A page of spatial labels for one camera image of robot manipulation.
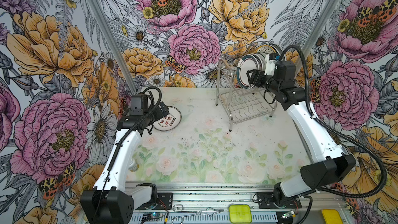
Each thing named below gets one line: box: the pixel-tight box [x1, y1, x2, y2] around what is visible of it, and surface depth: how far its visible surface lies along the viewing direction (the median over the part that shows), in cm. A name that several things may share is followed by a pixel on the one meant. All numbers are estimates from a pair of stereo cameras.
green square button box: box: [229, 204, 252, 224], surface depth 72 cm
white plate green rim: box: [236, 53, 263, 90], surface depth 88 cm
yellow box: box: [321, 208, 344, 224], surface depth 72 cm
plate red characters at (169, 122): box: [152, 105, 182, 132], surface depth 104 cm
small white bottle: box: [128, 158, 140, 173], surface depth 81 cm
